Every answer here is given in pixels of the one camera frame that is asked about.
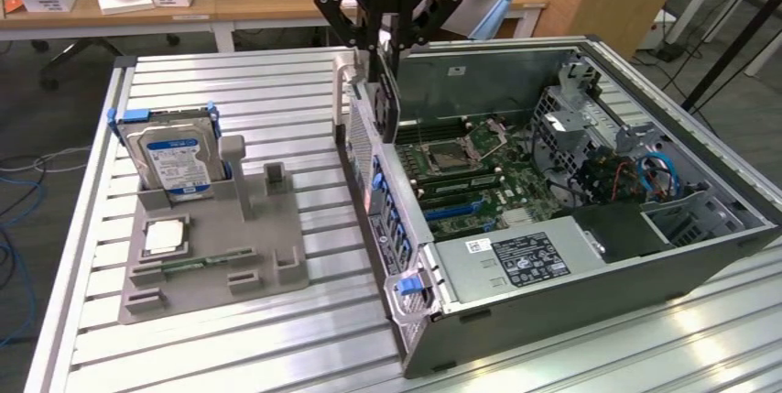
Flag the white cable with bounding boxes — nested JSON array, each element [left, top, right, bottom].
[[0, 146, 92, 175]]

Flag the blue expansion slot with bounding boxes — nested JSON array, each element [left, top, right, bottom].
[[424, 202, 486, 223]]

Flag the blue wire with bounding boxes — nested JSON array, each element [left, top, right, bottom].
[[633, 150, 683, 200]]

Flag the black tripod pole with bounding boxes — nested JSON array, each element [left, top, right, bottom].
[[662, 0, 782, 113]]

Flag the hard disk in blue caddy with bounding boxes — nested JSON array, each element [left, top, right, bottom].
[[107, 100, 223, 205]]

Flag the grey perforated disk bay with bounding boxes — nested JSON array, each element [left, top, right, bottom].
[[641, 189, 746, 250]]

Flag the black wire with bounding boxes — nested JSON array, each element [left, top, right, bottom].
[[528, 120, 586, 211]]

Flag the green motherboard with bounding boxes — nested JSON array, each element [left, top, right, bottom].
[[394, 111, 582, 243]]

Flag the silver chipset heat sink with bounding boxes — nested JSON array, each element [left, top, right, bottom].
[[503, 208, 536, 228]]

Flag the grey plastic parts rack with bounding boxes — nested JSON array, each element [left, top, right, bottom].
[[119, 134, 311, 328]]

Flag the black office chair base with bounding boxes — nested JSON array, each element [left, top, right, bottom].
[[28, 35, 127, 91]]

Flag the red wire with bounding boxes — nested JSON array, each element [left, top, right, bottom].
[[610, 159, 646, 204]]

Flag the dark grey open PC case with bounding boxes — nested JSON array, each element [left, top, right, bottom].
[[331, 34, 782, 379]]

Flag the green RAM stick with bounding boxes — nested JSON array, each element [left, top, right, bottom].
[[161, 253, 231, 275], [418, 174, 498, 197]]

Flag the silver metal disk bay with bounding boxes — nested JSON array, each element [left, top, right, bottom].
[[528, 85, 618, 174]]

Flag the blue case release latch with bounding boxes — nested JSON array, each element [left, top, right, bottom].
[[395, 275, 427, 297]]

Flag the blue network cable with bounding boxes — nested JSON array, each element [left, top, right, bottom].
[[0, 176, 49, 349]]

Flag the black foot pedal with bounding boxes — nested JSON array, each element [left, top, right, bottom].
[[654, 42, 690, 63]]

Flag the black graphics card green board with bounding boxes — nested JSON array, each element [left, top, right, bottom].
[[364, 12, 404, 145]]

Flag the silver CPU chip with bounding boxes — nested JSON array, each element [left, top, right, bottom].
[[144, 222, 185, 255]]

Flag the silver socket cover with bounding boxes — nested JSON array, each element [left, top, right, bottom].
[[464, 118, 510, 158]]

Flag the white device red button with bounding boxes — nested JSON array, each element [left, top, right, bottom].
[[637, 7, 677, 51]]

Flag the grey power supply unit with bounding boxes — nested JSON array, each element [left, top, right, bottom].
[[431, 214, 610, 305]]

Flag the CPU socket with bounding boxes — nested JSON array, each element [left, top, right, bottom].
[[427, 138, 475, 174]]

